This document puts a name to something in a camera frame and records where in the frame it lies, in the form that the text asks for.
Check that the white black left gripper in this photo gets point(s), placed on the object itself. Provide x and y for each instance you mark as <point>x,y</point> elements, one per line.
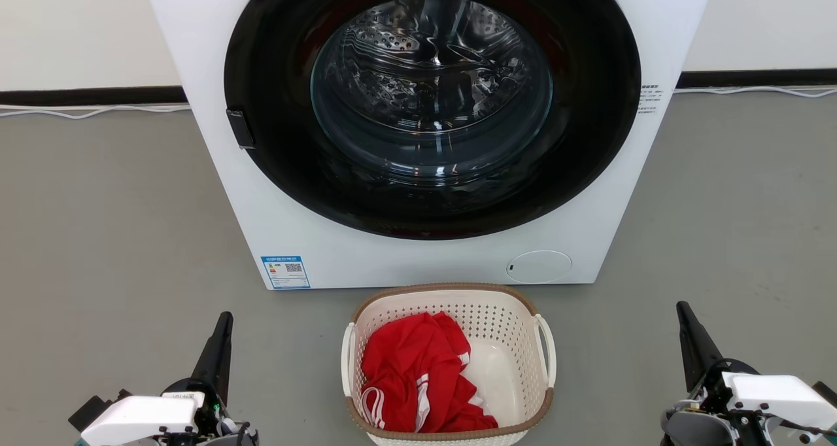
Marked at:
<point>137,420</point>

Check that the white front-load washing machine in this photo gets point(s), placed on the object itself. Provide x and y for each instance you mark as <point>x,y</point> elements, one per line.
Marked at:
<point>425,263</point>

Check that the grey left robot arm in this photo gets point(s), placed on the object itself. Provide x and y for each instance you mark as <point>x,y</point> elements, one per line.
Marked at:
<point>239,438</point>

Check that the round black glass washer door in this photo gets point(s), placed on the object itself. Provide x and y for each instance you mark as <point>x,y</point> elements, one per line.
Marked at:
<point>274,138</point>

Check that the small black text label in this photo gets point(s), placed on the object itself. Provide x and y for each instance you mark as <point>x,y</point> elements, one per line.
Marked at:
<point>651,99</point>

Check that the blue energy label sticker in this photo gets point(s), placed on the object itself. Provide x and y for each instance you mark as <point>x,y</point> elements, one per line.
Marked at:
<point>286,273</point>

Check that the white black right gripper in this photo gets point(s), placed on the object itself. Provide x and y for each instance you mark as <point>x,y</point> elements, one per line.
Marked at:
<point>777,394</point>

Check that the red garment with white stripes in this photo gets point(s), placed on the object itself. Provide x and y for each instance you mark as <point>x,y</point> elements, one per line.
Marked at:
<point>410,365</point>

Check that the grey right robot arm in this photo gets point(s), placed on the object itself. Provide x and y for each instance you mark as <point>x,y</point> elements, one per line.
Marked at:
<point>688,429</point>

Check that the round white filter cover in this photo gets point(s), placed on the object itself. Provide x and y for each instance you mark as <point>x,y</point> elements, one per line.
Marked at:
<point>539,267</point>

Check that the white perforated laundry basket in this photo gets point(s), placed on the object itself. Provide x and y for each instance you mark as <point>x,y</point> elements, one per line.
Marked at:
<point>503,310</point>

